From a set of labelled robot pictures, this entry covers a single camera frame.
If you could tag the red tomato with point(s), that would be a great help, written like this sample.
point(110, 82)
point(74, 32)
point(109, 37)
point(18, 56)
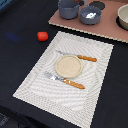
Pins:
point(42, 36)

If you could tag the white fish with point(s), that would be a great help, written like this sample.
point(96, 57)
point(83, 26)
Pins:
point(91, 15)

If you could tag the grey frying pan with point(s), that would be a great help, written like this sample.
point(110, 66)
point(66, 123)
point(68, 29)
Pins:
point(90, 9)

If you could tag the round beige plate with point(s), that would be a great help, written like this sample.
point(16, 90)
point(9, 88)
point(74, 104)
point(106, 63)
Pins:
point(68, 66)

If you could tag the beige woven placemat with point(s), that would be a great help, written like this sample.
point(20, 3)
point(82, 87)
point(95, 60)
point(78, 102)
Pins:
point(67, 79)

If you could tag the grey cooking pot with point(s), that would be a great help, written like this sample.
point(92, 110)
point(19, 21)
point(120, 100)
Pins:
point(68, 9)

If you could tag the brown stove board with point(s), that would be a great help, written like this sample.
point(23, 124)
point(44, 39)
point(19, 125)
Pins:
point(106, 27)

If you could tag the black round burner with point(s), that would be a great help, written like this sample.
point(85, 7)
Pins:
point(98, 4)

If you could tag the cream bowl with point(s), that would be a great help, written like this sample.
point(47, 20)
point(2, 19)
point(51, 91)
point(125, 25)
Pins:
point(123, 16)

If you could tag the fork with orange handle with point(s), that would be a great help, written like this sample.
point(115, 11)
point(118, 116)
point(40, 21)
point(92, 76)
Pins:
point(69, 82)

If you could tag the knife with orange handle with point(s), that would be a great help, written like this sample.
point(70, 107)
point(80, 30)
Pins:
point(79, 56)

